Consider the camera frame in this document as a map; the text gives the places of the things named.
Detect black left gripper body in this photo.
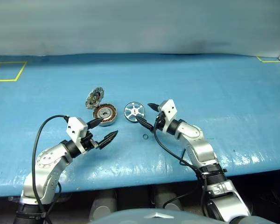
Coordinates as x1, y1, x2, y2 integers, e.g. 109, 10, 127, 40
80, 131, 100, 151

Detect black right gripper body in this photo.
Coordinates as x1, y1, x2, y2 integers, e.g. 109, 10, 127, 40
155, 111, 168, 131

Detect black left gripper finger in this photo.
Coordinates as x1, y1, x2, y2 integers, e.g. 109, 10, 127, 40
86, 118, 105, 129
96, 130, 119, 150

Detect silver motor housing copper windings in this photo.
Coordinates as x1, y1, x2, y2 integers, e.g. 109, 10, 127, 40
92, 103, 119, 127

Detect silver spoked motor rotor cover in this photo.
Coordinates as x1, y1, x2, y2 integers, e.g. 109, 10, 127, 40
124, 101, 145, 123

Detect silver toothed motor end cap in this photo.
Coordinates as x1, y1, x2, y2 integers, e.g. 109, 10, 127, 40
84, 86, 105, 110

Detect dark grey rounded cylinder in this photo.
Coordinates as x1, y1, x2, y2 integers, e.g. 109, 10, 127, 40
88, 189, 118, 222
154, 185, 184, 211

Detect grey robot torso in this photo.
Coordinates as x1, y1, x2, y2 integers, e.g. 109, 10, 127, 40
88, 208, 224, 224

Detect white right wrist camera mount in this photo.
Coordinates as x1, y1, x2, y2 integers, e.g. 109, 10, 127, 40
158, 99, 178, 132

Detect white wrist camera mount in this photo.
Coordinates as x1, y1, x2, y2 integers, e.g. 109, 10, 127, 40
158, 99, 178, 132
66, 117, 88, 154

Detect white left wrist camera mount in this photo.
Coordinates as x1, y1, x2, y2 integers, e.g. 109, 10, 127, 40
66, 117, 88, 154

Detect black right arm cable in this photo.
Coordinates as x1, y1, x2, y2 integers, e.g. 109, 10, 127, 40
153, 118, 210, 210

